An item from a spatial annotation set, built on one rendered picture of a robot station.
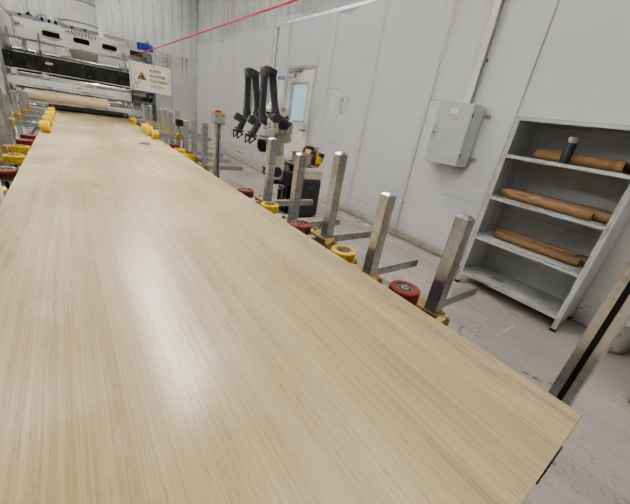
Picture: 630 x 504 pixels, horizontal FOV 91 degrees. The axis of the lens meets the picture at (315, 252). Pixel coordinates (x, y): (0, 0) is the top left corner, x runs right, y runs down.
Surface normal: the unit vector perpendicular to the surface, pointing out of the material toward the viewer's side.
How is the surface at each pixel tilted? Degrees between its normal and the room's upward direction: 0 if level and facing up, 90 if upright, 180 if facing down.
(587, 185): 90
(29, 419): 0
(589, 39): 90
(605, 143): 90
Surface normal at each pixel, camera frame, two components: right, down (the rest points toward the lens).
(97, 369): 0.15, -0.91
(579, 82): -0.80, 0.11
